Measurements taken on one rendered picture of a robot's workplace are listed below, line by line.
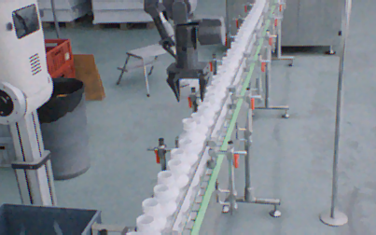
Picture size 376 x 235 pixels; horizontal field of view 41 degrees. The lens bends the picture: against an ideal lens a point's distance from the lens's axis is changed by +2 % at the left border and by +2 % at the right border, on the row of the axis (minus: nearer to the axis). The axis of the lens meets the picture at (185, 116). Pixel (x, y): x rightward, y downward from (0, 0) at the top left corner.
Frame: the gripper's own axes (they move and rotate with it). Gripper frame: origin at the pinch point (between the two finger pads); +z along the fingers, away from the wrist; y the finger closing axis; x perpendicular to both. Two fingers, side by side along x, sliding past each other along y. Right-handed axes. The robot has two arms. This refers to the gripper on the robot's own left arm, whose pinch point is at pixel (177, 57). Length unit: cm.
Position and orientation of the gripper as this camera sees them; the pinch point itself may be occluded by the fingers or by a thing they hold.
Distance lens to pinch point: 198.4
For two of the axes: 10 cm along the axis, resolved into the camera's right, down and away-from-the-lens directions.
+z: 4.0, 8.7, 2.9
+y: 2.3, -3.9, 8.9
